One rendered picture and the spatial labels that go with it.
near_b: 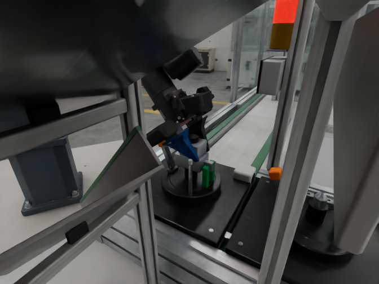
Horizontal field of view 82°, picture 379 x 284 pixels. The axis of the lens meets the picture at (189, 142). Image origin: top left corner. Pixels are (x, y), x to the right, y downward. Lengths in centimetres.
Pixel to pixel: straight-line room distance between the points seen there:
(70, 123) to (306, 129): 18
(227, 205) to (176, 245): 13
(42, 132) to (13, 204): 63
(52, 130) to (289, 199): 19
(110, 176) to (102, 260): 30
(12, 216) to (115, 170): 52
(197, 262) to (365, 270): 25
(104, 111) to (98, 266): 40
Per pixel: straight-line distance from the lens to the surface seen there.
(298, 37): 55
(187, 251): 41
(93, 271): 55
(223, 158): 74
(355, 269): 46
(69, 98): 19
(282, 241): 22
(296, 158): 17
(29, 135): 19
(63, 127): 20
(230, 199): 50
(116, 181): 28
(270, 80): 51
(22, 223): 73
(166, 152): 51
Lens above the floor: 129
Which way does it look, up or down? 26 degrees down
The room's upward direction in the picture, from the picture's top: straight up
